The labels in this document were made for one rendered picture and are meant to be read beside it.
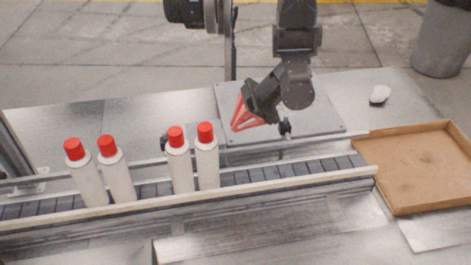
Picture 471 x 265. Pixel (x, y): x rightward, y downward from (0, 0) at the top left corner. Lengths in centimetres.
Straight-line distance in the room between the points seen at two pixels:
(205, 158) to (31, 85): 235
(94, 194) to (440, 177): 86
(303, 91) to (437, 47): 236
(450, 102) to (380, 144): 178
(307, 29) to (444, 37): 229
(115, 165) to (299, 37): 44
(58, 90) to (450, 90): 274
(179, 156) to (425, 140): 74
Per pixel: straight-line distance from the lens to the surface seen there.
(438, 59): 300
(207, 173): 83
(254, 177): 93
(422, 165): 113
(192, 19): 111
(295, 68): 64
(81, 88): 285
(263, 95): 72
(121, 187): 84
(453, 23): 286
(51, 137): 122
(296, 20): 64
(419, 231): 100
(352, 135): 95
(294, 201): 94
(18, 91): 302
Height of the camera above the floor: 160
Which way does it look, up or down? 44 degrees down
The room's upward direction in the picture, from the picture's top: straight up
